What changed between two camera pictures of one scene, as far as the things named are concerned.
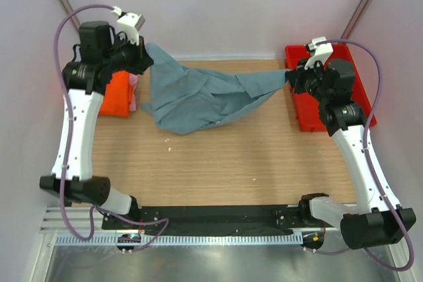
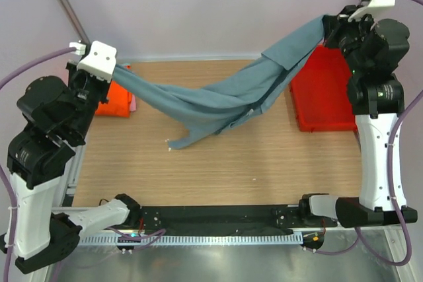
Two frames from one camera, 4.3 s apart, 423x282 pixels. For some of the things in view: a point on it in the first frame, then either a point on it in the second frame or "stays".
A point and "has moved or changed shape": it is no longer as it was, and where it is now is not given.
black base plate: x=288 y=219 stays
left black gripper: x=143 y=61 to x=78 y=74
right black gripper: x=297 y=75 to x=335 y=25
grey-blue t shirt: x=188 y=100 has moved or changed shape
